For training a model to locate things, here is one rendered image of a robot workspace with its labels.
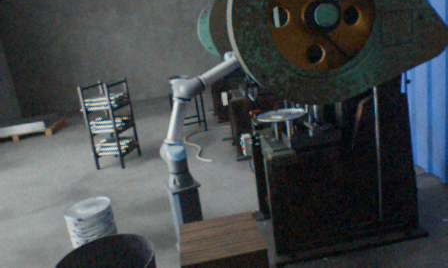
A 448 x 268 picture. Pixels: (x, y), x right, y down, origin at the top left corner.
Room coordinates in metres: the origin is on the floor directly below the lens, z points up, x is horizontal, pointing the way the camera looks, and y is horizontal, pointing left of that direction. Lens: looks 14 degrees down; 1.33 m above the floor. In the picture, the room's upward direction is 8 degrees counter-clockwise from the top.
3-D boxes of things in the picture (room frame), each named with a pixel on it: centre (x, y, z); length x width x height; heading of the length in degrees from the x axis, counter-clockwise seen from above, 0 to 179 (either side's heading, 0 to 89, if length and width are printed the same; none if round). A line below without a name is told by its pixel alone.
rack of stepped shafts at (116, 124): (4.15, 1.32, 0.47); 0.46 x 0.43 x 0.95; 75
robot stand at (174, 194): (2.15, 0.34, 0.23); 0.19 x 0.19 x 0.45; 23
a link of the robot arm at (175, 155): (2.16, 0.34, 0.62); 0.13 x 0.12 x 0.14; 22
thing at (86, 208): (2.25, 0.99, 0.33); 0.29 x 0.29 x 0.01
